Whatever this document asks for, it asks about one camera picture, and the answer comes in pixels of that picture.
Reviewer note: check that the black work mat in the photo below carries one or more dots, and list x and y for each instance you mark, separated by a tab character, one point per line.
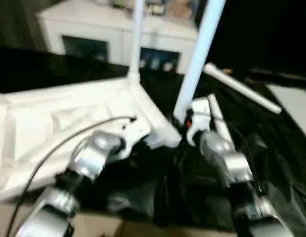
281	163

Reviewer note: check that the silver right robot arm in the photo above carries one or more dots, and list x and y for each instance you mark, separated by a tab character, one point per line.
232	168

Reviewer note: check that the white plastic table leg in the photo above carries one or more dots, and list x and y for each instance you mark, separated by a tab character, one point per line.
137	39
199	54
216	113
241	89

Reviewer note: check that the white cabinet with glass doors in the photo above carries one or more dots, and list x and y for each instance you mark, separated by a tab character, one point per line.
88	22

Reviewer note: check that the flat white board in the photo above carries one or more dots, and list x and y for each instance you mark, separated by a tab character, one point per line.
293	106

